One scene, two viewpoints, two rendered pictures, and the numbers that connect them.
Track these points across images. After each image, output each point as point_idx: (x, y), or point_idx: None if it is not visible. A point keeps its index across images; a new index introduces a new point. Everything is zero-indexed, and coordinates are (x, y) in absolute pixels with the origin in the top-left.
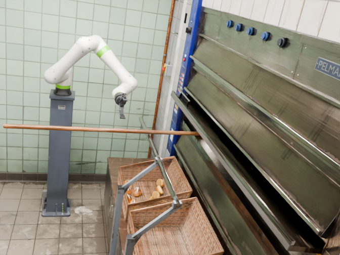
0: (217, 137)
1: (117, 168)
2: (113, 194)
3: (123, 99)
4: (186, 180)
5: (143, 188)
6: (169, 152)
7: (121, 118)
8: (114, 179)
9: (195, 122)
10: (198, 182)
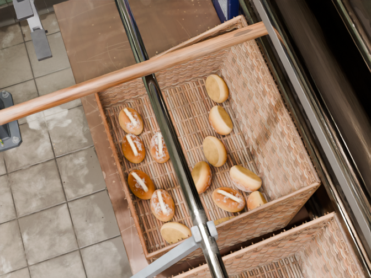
0: None
1: (90, 47)
2: (100, 164)
3: (17, 15)
4: (296, 136)
5: (175, 117)
6: None
7: (39, 60)
8: (91, 102)
9: (315, 116)
10: (338, 185)
